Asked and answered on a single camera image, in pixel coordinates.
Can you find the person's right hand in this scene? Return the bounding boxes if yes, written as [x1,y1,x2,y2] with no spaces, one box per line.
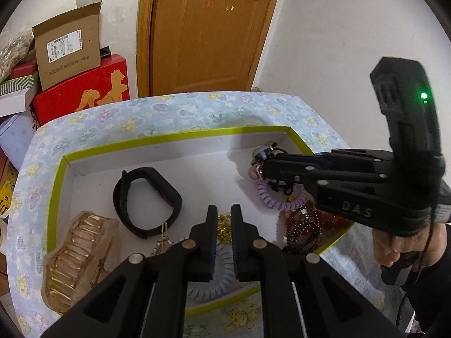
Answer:
[372,223,451,268]

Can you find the blue floral tablecloth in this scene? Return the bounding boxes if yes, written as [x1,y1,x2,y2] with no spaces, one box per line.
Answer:
[7,92,417,338]

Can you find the gold chain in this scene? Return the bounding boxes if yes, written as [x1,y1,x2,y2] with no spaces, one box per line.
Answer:
[215,213,235,244]

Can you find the bag of peanuts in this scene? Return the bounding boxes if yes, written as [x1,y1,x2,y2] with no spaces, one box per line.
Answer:
[0,30,36,82]

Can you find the green striped box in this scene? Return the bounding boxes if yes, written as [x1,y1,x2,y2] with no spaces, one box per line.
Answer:
[0,72,39,96]

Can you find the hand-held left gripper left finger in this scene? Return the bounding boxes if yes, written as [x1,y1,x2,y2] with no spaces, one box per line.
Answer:
[40,205,218,338]

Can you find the white flat box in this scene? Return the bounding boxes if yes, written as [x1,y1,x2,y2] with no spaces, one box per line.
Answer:
[0,88,38,118]

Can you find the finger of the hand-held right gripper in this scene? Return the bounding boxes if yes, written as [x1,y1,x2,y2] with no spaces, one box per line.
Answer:
[278,148,392,170]
[260,158,389,198]

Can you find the blue coil hair tie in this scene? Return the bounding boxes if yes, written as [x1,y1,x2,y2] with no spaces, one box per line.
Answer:
[186,243,262,304]

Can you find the translucent gold hair claw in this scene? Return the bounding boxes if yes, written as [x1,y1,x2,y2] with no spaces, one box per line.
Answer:
[42,210,121,315]

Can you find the red box with gold figures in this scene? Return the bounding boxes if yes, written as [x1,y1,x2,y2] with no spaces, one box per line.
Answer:
[30,54,129,128]

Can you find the wooden door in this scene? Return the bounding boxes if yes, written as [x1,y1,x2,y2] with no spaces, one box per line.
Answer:
[136,0,283,98]

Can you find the yellow cardboard box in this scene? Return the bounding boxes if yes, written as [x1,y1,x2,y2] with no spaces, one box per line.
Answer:
[0,158,20,219]

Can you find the purple coil hair tie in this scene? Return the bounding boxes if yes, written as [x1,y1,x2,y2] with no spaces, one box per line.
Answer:
[257,179,308,213]

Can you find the black wristband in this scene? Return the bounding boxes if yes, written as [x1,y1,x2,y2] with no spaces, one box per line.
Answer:
[113,166,183,240]

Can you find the small red box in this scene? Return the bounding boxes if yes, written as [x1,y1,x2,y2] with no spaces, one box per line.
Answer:
[9,60,39,80]

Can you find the dark red bead bracelet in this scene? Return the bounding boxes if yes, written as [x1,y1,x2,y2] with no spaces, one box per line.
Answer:
[283,206,322,255]

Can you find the white box with green rim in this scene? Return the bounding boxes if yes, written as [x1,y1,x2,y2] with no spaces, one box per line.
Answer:
[46,125,355,319]

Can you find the black cable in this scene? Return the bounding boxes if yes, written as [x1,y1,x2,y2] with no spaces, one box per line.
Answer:
[396,211,437,330]

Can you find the open cardboard box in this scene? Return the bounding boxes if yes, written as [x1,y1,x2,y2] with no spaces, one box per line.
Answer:
[32,2,103,92]

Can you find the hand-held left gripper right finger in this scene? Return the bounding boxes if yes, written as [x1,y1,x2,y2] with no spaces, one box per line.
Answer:
[231,204,406,338]

